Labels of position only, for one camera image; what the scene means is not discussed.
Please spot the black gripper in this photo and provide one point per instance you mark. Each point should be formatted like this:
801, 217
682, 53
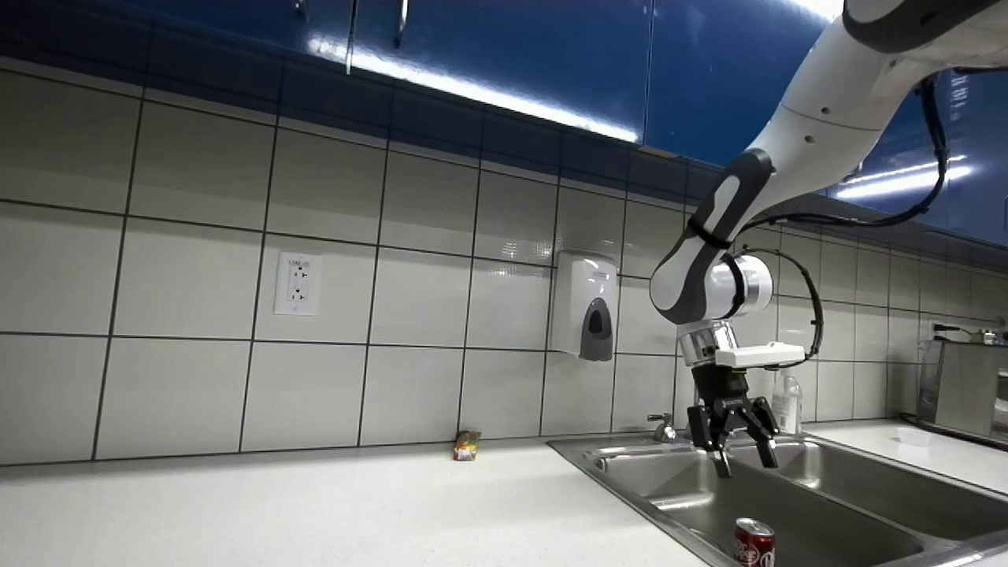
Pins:
724, 392

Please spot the red dr pepper can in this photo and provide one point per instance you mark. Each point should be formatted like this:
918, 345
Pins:
753, 542

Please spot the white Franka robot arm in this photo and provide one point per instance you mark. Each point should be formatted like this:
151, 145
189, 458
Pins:
821, 116

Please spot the stainless steel double sink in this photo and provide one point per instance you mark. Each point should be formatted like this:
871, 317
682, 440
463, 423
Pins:
838, 504

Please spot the metal countertop appliance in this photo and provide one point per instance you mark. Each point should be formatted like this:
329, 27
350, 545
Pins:
964, 389

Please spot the small yellow object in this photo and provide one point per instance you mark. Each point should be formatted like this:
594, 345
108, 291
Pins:
463, 445

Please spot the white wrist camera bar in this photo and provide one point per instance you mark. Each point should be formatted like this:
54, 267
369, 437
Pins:
757, 353

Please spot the white wall soap dispenser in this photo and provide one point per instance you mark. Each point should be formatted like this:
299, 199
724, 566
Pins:
585, 303

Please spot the blue wall cabinets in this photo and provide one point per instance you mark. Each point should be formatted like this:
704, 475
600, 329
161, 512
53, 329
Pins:
525, 53

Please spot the white wall power outlet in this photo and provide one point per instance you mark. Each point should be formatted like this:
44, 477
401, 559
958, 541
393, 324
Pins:
296, 284

